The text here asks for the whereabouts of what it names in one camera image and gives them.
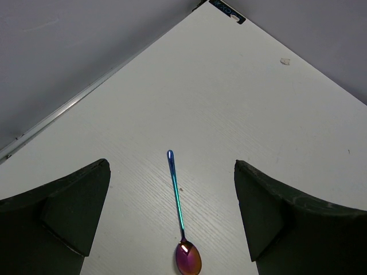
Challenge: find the small rainbow spoon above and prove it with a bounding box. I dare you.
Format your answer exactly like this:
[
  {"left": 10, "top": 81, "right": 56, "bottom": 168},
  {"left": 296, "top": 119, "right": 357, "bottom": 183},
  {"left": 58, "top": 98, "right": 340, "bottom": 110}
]
[{"left": 167, "top": 150, "right": 202, "bottom": 274}]

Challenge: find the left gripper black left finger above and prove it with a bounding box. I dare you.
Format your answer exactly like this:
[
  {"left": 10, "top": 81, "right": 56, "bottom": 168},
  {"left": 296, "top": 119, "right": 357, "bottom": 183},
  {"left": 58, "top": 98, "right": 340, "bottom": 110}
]
[{"left": 1, "top": 159, "right": 111, "bottom": 274}]

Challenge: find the table logo sticker left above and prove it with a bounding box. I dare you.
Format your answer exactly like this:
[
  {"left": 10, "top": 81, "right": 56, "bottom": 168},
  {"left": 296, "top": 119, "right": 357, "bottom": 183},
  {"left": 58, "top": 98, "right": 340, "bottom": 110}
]
[{"left": 209, "top": 0, "right": 247, "bottom": 25}]

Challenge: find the small white tape scrap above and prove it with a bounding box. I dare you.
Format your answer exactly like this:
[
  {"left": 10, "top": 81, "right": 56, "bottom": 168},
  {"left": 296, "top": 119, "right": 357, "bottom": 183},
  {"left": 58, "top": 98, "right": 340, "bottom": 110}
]
[{"left": 280, "top": 58, "right": 290, "bottom": 66}]

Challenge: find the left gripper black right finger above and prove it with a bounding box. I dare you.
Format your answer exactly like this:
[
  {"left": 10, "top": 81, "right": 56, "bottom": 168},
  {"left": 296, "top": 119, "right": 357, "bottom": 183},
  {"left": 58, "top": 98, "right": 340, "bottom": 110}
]
[{"left": 234, "top": 160, "right": 366, "bottom": 274}]

